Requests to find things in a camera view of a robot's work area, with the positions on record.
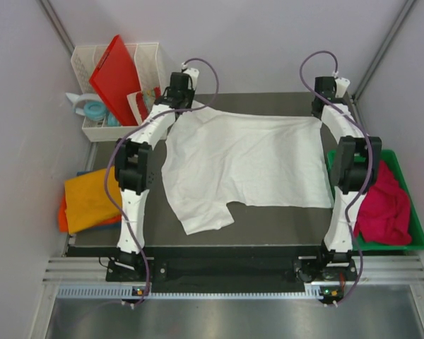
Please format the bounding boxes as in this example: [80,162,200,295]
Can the white t shirt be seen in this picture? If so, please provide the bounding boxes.
[162,108,334,235]

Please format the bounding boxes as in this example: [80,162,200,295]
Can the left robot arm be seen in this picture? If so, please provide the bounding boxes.
[108,68,199,281]

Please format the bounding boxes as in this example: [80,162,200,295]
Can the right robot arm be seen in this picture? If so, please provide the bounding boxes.
[312,76,382,280]

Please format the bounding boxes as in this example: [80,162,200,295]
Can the red patterned booklet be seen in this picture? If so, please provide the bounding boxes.
[126,87,161,126]

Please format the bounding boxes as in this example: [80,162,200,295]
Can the white file organizer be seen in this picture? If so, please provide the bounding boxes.
[71,42,175,142]

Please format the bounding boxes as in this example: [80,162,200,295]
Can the red plastic folder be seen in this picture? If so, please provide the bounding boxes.
[89,35,141,126]

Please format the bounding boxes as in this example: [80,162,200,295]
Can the light blue headphones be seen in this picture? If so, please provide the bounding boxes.
[66,93,121,127]

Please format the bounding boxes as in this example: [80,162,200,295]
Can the pink t shirt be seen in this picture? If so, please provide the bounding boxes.
[353,160,412,246]

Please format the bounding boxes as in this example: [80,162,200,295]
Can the green plastic bin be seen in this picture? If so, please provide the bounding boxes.
[324,150,424,253]

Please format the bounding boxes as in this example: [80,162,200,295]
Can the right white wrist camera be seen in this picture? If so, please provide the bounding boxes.
[333,71,351,98]

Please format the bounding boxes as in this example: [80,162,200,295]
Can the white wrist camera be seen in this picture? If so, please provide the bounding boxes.
[181,62,199,91]
[333,71,351,98]

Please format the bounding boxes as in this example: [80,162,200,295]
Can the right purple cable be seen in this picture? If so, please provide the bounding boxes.
[300,51,374,304]

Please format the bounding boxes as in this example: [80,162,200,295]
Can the purple cable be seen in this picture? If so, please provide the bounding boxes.
[300,51,374,304]
[104,58,220,304]

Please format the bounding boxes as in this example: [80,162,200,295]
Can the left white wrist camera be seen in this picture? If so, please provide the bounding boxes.
[181,62,199,91]

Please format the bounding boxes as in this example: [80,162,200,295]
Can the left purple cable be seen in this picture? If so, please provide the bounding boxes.
[104,58,220,304]

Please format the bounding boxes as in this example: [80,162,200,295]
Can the aluminium frame rail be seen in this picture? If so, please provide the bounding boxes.
[351,0,418,103]

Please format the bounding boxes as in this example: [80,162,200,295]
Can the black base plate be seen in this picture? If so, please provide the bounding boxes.
[66,245,358,285]

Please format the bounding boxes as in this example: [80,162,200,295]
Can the white cable duct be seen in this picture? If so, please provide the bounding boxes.
[57,285,338,301]

